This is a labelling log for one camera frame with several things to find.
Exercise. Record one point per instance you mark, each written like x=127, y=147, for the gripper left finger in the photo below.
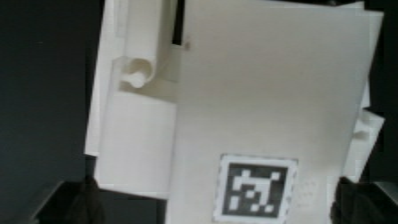
x=69, y=204

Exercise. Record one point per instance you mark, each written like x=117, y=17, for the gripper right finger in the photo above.
x=364, y=205

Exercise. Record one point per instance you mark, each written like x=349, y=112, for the white cabinet block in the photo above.
x=273, y=81

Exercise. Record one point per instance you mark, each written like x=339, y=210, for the white cabinet box body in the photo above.
x=134, y=109

